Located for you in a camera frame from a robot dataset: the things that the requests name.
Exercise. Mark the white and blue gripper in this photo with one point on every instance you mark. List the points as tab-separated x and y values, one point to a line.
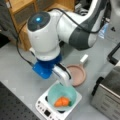
46	68

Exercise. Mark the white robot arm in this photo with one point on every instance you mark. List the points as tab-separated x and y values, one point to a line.
46	29

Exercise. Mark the teal bowl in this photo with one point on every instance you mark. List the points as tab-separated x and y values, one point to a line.
57	91

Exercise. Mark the white induction cooker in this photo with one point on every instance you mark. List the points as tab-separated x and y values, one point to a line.
50	113

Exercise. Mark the orange carrot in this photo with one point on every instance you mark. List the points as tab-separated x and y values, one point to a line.
62	102

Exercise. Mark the silver toaster oven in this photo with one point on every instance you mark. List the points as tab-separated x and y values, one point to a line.
106	92

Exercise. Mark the pink pan with white handle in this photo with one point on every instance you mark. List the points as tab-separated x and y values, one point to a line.
78	72

